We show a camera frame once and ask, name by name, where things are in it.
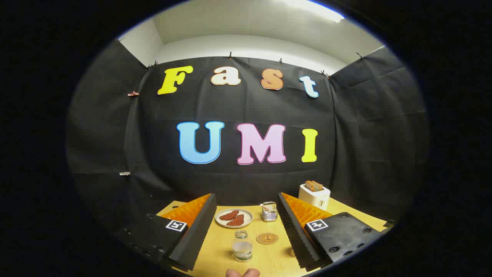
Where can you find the toast slice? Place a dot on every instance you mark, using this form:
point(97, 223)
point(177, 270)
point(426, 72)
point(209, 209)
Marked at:
point(308, 185)
point(318, 187)

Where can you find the white toaster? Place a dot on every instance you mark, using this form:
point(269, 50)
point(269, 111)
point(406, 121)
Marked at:
point(313, 198)

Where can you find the wooden table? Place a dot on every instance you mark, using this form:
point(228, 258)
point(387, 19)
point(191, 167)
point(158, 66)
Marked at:
point(269, 259)

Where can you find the white round plate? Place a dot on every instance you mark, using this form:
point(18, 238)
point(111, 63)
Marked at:
point(248, 215)

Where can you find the red meat slice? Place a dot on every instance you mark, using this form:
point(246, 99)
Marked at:
point(236, 220)
point(229, 215)

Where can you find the clear plastic juice bottle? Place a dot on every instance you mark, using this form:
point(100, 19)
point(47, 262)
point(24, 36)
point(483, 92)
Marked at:
point(242, 250)

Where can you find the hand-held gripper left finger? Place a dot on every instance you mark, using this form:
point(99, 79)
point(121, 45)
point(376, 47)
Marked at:
point(198, 234)

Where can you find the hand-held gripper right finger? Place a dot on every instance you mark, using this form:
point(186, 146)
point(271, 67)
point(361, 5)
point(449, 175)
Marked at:
point(296, 234)

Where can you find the round cork coaster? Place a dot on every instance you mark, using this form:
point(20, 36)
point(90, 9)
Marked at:
point(267, 238)

